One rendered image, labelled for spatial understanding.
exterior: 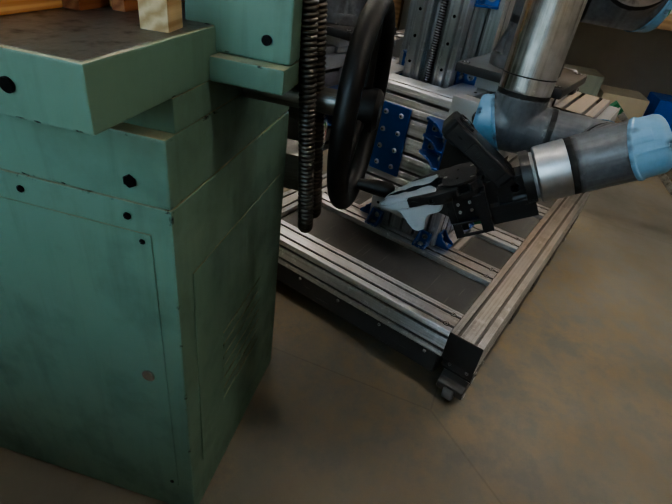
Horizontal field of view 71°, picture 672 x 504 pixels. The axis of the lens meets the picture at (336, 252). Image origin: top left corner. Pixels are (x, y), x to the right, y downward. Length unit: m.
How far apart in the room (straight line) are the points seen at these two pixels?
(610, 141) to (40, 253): 0.75
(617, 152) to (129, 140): 0.56
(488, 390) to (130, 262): 1.07
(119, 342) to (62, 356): 0.14
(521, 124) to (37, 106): 0.59
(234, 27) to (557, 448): 1.21
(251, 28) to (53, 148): 0.27
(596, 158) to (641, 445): 1.04
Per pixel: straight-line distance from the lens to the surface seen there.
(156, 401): 0.86
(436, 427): 1.31
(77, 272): 0.75
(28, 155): 0.69
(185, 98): 0.58
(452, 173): 0.69
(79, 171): 0.64
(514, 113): 0.74
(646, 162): 0.67
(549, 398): 1.52
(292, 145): 1.04
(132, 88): 0.49
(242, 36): 0.62
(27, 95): 0.49
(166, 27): 0.56
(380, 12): 0.61
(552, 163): 0.65
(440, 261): 1.48
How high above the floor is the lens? 1.01
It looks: 34 degrees down
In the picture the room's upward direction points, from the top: 9 degrees clockwise
